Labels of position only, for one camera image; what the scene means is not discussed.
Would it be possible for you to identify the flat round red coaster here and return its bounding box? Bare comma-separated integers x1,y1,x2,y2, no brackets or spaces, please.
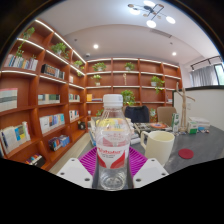
177,148,195,160

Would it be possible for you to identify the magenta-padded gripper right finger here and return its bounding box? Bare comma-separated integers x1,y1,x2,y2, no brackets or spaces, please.
127,146,170,190

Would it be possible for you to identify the multi-bulb ceiling lamp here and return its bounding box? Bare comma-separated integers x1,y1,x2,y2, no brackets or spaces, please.
127,0,177,29

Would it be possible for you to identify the window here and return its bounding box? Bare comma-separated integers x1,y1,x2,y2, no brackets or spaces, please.
214,63,224,86

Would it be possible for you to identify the small green-white box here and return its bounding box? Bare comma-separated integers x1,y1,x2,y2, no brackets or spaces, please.
186,120,199,135

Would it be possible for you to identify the tall green-white carton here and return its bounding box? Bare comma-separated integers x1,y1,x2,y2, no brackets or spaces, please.
171,112,181,133

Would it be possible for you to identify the cream ceramic mug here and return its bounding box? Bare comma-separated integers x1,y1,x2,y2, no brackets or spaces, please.
139,130,176,167

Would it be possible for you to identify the clear plastic water bottle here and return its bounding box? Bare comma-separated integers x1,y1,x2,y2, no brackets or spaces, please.
94,93,132,192

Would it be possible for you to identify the dark book with orange disc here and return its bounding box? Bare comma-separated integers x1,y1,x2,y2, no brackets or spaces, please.
133,121,173,134

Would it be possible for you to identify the wooden shelf unit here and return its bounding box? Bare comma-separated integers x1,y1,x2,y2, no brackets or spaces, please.
0,18,184,171

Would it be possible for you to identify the wooden artist mannequin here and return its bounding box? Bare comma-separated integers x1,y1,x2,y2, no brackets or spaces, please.
175,81,196,133

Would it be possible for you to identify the grey curtain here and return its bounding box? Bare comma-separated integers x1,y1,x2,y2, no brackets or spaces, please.
189,64,219,88

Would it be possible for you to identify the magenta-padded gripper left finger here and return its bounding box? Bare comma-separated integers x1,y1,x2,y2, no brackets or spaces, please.
56,146,100,190

